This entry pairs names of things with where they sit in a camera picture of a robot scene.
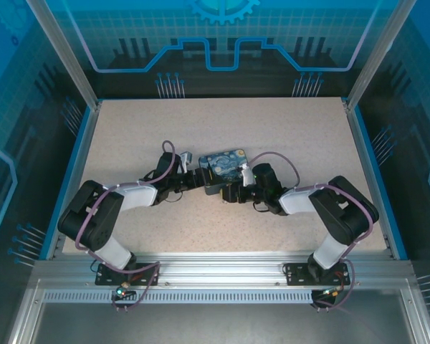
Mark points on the starry night print tin box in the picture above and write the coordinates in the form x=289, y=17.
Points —
x=224, y=166

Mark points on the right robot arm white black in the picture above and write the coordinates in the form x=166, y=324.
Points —
x=344, y=215

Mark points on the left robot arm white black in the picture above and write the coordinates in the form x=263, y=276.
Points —
x=93, y=215

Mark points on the small circuit board green light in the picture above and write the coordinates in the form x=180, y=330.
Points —
x=331, y=292
x=123, y=292

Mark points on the aluminium mounting rail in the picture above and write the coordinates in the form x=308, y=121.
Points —
x=222, y=270

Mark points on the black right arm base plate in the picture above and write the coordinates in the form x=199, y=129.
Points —
x=295, y=274

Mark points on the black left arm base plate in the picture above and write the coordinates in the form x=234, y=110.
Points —
x=147, y=274

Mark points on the aluminium side rail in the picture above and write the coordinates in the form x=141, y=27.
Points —
x=371, y=161
x=79, y=150

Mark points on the aluminium frame post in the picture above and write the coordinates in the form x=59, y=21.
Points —
x=64, y=53
x=380, y=53

